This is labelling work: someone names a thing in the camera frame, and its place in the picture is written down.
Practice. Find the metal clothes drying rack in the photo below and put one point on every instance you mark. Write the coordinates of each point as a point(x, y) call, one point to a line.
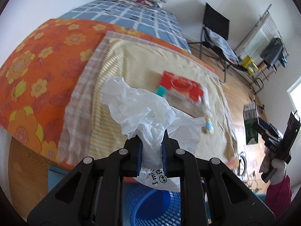
point(264, 44)

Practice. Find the orange floral bed sheet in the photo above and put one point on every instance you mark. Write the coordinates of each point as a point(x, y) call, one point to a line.
point(38, 78)

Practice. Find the blue checkered bed sheet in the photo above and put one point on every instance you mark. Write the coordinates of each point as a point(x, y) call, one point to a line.
point(153, 21)

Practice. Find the clear plastic bottle teal cap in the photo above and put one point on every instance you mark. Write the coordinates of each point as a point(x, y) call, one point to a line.
point(195, 104)

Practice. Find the black folding chair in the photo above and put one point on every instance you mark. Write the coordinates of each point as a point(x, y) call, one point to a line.
point(214, 36)

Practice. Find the red medicine box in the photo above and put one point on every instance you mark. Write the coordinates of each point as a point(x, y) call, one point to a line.
point(180, 86)

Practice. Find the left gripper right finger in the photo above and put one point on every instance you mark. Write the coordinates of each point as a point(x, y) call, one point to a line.
point(171, 167)

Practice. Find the blue plastic trash basket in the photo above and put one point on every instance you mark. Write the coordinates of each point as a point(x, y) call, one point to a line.
point(146, 206)

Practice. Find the pink sleeve forearm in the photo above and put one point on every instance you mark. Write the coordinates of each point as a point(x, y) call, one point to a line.
point(278, 197)

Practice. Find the striped yellow towel blanket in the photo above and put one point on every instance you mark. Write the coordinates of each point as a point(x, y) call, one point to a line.
point(90, 130)

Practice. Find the yellow crate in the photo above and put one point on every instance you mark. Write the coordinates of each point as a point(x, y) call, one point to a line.
point(250, 65)

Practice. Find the white plastic bag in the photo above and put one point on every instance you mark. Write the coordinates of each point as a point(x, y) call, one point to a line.
point(147, 115)

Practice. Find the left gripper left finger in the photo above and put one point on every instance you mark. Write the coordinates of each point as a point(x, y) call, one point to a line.
point(133, 159)

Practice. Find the white tube colourful end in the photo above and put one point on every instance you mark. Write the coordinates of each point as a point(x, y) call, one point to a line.
point(209, 129)

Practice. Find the right white gloved hand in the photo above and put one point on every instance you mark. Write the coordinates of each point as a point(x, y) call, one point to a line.
point(280, 166)

